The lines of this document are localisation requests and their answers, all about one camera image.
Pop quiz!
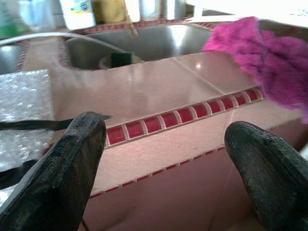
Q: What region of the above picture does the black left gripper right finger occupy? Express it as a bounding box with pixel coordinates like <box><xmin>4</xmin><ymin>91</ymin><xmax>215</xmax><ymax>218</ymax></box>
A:
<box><xmin>224</xmin><ymin>121</ymin><xmax>308</xmax><ymax>231</ymax></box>

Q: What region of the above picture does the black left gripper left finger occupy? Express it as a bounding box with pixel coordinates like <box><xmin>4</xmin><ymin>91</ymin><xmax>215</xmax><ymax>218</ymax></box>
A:
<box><xmin>0</xmin><ymin>111</ymin><xmax>107</xmax><ymax>231</ymax></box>

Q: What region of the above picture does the clear bubble wrap sheet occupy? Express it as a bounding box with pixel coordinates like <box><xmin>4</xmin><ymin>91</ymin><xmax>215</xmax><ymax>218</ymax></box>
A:
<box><xmin>0</xmin><ymin>69</ymin><xmax>56</xmax><ymax>210</ymax></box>

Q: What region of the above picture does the pink fluffy cloth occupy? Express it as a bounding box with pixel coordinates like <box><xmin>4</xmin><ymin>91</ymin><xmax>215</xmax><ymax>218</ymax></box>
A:
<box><xmin>202</xmin><ymin>16</ymin><xmax>308</xmax><ymax>125</ymax></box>

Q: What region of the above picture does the round grey container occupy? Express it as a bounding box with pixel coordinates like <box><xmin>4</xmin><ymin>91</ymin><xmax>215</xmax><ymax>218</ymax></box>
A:
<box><xmin>98</xmin><ymin>54</ymin><xmax>146</xmax><ymax>71</ymax></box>

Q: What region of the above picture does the green scouring sponge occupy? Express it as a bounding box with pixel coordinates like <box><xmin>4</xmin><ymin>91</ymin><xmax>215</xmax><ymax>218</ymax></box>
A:
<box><xmin>110</xmin><ymin>51</ymin><xmax>133</xmax><ymax>68</ymax></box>

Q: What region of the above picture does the clear bottle green liquid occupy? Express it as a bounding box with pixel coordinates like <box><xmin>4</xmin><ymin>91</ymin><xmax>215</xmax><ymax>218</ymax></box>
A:
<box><xmin>0</xmin><ymin>0</ymin><xmax>31</xmax><ymax>39</ymax></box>

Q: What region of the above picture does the clear plastic cup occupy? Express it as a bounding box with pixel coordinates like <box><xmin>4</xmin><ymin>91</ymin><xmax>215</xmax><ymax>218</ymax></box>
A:
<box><xmin>18</xmin><ymin>0</ymin><xmax>57</xmax><ymax>33</ymax></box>

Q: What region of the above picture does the white labelled bottle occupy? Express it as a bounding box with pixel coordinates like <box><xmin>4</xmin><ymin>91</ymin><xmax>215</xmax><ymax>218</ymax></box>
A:
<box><xmin>58</xmin><ymin>0</ymin><xmax>97</xmax><ymax>30</ymax></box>

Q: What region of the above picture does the tan wooden stick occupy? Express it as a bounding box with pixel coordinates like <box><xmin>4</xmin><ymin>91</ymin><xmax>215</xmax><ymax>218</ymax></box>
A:
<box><xmin>122</xmin><ymin>0</ymin><xmax>140</xmax><ymax>39</ymax></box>

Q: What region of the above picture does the small steel sink basin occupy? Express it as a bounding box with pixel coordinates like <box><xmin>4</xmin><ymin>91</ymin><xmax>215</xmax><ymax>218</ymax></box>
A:
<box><xmin>64</xmin><ymin>22</ymin><xmax>215</xmax><ymax>72</ymax></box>

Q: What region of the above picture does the yellow sponge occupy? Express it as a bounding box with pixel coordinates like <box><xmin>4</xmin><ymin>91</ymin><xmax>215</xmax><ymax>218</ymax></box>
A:
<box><xmin>92</xmin><ymin>0</ymin><xmax>126</xmax><ymax>24</ymax></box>

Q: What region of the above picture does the black strap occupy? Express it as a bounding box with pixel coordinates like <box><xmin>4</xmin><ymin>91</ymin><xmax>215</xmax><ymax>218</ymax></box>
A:
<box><xmin>0</xmin><ymin>159</ymin><xmax>37</xmax><ymax>191</ymax></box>
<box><xmin>0</xmin><ymin>115</ymin><xmax>113</xmax><ymax>132</ymax></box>

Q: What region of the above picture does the grey flexible hose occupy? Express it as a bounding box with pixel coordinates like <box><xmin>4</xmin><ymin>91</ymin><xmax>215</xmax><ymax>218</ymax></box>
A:
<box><xmin>0</xmin><ymin>31</ymin><xmax>128</xmax><ymax>54</ymax></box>

